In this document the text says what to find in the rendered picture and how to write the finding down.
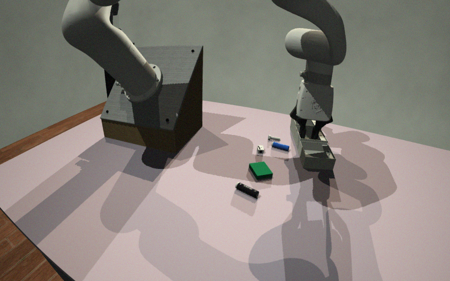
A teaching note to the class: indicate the beige three-compartment bin rack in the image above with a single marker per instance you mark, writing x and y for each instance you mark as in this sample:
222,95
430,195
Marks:
314,154

